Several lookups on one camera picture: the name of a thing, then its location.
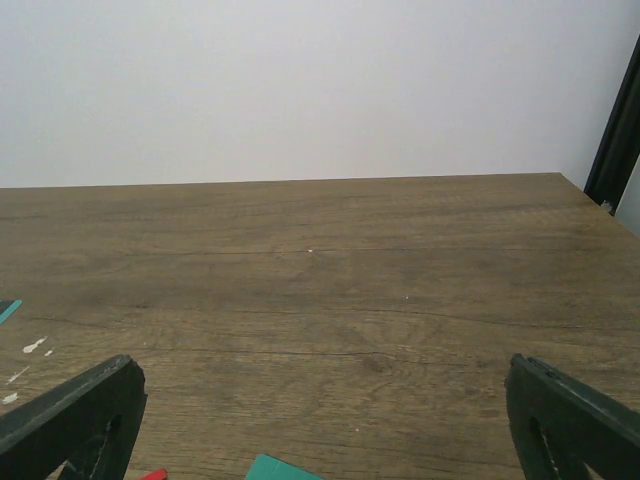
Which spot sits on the red card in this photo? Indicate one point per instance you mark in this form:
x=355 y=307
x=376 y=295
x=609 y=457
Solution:
x=159 y=474

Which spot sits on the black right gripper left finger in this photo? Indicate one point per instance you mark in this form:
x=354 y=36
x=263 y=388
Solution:
x=84 y=428

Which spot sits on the teal card near table centre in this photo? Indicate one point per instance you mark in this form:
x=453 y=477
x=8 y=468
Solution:
x=266 y=467

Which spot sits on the black frame post right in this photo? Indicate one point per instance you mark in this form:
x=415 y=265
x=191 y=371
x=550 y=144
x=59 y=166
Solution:
x=618 y=150

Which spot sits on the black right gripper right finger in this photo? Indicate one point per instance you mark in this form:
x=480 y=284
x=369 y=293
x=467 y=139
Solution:
x=564 y=429

